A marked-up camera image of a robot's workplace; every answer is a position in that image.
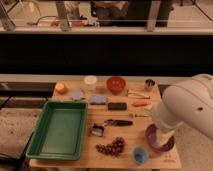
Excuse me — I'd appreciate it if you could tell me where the dark red grape bunch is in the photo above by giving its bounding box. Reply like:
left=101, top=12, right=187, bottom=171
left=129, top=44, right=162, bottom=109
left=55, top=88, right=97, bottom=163
left=95, top=137, right=125, bottom=156

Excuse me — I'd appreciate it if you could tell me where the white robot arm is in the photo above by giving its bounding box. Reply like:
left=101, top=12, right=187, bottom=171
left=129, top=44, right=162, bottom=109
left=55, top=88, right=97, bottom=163
left=150, top=74, right=213, bottom=145

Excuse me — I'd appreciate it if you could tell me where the small blue cup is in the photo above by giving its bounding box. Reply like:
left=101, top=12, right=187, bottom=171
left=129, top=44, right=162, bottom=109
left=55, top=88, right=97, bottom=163
left=133, top=147, right=149, bottom=165

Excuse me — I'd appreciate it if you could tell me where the small metal cup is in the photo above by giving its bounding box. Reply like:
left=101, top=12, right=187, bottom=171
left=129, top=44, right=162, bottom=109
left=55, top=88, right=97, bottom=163
left=144, top=79, right=155, bottom=91

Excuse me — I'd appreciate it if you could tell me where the white plastic cup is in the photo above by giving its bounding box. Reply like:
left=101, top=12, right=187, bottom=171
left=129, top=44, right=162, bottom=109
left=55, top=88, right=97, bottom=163
left=84, top=75, right=97, bottom=91

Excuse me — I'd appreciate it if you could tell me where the purple bowl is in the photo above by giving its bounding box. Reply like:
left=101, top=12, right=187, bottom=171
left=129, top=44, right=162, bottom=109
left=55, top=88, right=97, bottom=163
left=145, top=124, right=175, bottom=152

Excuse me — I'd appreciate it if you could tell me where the metal fork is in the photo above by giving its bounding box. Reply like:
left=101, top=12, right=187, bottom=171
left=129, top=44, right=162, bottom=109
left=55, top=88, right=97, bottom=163
left=129, top=114, right=149, bottom=118

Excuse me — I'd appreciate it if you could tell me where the orange carrot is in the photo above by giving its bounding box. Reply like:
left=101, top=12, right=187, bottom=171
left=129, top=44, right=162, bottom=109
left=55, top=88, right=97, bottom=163
left=132, top=101, right=151, bottom=107

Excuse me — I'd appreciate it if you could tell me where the pale yellow banana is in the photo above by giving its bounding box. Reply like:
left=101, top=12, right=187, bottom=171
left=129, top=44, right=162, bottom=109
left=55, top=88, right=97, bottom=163
left=127, top=89, right=150, bottom=99

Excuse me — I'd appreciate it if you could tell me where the wooden table board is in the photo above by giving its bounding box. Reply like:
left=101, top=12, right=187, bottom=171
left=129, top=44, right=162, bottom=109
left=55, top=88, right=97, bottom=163
left=28, top=80, right=183, bottom=170

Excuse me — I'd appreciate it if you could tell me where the black rectangular block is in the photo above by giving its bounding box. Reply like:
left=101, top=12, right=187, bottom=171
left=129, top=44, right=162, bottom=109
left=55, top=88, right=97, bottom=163
left=108, top=102, right=127, bottom=110

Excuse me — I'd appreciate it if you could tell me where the red bowl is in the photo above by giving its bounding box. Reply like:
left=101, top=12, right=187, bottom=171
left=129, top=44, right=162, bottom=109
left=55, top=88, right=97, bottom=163
left=106, top=76, right=126, bottom=94

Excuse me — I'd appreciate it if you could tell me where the blue sponge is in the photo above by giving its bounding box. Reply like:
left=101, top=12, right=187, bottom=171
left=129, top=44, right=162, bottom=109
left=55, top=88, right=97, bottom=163
left=90, top=95, right=107, bottom=105

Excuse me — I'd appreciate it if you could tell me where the green plastic tray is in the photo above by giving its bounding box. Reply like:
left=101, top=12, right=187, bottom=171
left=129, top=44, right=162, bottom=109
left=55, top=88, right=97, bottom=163
left=26, top=101, right=88, bottom=161

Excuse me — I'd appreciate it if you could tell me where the orange fruit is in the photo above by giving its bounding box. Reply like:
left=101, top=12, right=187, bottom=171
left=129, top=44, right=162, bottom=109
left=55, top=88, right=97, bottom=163
left=55, top=83, right=68, bottom=94

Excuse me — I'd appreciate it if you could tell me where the black handled knife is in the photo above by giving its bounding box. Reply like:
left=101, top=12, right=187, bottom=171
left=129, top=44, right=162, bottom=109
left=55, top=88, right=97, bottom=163
left=104, top=119, right=133, bottom=127

